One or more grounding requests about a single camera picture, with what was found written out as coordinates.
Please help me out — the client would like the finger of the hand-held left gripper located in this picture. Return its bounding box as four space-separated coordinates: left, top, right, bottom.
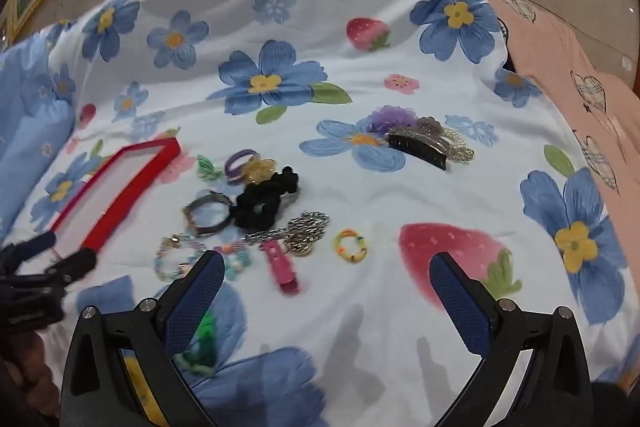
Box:
46 249 99 285
0 231 57 279

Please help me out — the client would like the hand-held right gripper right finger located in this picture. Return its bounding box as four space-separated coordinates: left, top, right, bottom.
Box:
429 252 593 427

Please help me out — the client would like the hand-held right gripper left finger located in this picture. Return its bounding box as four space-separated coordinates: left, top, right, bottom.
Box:
60 249 226 427

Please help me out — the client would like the colourful beaded bracelet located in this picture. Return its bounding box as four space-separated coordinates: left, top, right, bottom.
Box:
154 234 253 283

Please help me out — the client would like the red shallow box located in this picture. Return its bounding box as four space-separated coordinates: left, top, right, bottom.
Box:
50 139 182 258

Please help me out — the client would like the pink hair clip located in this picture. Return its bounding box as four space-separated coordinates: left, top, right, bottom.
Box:
260 239 301 295

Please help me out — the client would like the grey bracelet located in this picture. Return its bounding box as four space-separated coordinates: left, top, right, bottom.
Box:
182 191 233 237

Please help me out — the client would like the green bow hair tie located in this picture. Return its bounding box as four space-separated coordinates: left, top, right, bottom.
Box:
196 154 223 182

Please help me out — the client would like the rainbow hair tie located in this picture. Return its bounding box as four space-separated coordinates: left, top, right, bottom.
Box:
332 228 372 264

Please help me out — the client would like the purple hair tie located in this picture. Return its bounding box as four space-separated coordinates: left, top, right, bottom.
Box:
224 149 260 184

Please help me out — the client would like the black scrunchie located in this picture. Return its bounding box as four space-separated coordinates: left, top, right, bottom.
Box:
234 166 300 229

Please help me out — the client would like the yellow flower hair clip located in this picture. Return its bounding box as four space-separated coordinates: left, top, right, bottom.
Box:
245 158 277 184

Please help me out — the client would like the person's left hand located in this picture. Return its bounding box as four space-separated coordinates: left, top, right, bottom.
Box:
0 332 60 419

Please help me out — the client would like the yellow plastic item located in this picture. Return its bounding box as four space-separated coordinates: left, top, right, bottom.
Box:
122 347 168 427

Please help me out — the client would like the light blue pillow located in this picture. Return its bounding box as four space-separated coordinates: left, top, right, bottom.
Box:
0 34 77 228

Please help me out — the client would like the white floral bedsheet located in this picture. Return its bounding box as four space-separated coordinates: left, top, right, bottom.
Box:
0 0 640 427

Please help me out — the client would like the silver rhinestone hair clip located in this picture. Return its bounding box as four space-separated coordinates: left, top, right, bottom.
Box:
389 124 476 165

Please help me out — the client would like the black hair claw clip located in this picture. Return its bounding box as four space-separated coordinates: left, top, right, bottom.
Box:
389 133 450 172

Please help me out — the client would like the purple mesh scrunchie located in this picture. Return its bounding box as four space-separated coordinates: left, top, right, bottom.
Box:
369 105 418 135

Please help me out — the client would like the pink heart-print blanket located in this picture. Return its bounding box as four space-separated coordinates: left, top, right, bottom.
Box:
472 0 640 218

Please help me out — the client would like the green braided bracelet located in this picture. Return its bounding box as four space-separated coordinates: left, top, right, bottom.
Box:
172 309 218 375

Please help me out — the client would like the gold chain bracelet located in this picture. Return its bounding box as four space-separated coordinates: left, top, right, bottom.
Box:
284 232 318 257

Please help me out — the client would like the silver chain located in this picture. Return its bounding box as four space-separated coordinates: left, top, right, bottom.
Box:
240 211 331 248

